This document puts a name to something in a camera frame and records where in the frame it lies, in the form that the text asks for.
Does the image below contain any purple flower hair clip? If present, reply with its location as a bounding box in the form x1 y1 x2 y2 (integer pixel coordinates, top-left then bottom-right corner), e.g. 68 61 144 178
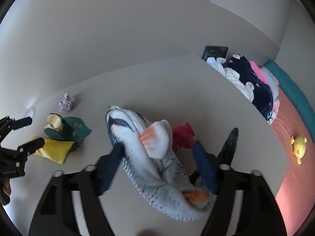
58 93 75 112

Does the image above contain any light blue folded cloth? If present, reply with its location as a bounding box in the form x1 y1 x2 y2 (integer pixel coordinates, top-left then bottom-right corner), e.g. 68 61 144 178
260 67 280 96

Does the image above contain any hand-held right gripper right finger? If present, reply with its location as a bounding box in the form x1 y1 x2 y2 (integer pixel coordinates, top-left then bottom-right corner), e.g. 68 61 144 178
192 140 288 236

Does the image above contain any navy printed cloth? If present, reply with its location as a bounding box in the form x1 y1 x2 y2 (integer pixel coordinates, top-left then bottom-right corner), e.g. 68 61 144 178
225 53 274 118

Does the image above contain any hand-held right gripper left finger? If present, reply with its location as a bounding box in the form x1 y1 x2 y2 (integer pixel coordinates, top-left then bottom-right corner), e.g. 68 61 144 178
28 144 123 236

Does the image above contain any blue white plush fish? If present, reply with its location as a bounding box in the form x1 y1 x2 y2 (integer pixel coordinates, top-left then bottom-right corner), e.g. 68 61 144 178
105 105 239 222

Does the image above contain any pink folded cloth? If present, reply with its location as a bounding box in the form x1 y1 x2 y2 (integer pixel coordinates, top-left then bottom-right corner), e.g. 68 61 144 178
248 60 281 112

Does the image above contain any dark wall socket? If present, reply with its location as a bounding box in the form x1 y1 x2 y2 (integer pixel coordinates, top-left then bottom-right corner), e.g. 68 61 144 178
202 45 229 61

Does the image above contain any yellow toy figure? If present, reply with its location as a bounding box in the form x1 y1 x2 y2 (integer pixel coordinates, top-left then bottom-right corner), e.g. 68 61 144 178
290 136 308 165

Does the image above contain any pink bed sheet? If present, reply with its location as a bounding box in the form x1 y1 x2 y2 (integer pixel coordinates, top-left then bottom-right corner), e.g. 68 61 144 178
269 91 315 235

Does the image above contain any person's left hand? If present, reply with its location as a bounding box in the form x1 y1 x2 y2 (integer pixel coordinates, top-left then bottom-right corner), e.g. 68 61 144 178
2 178 12 195

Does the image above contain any white garment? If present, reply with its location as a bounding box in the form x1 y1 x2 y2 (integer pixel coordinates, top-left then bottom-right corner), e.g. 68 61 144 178
206 57 254 102

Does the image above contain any yellow packet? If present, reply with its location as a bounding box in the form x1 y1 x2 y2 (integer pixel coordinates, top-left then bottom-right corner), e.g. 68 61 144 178
29 137 75 164

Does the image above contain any desk cable grommet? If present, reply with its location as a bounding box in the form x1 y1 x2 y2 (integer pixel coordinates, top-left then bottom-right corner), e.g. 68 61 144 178
23 107 36 120

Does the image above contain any cream fabric bow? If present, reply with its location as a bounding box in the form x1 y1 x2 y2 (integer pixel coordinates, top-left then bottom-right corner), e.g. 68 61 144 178
45 113 65 134

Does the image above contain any green slipper toy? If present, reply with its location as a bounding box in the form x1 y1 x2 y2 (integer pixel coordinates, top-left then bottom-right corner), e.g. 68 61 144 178
44 116 92 152

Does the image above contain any teal blanket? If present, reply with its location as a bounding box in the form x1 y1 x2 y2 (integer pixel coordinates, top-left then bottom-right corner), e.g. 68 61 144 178
264 61 315 140

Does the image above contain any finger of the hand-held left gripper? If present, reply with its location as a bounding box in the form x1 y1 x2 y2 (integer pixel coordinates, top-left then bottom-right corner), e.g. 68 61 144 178
0 115 33 143
0 138 45 161

